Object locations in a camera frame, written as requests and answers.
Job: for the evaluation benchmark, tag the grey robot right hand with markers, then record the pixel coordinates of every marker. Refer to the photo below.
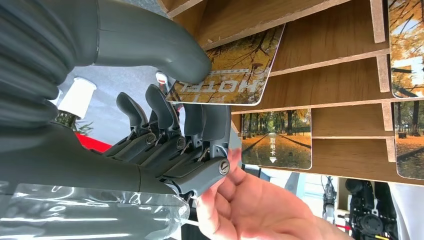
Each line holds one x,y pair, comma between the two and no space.
82,159

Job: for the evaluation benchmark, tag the wooden card holder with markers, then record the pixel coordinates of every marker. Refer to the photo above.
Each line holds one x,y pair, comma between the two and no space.
331,39

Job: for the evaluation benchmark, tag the clear plastic cover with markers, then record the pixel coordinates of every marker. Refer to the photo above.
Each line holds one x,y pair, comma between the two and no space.
82,215

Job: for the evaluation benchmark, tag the black machinery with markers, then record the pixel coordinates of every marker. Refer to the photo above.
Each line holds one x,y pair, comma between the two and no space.
367,212

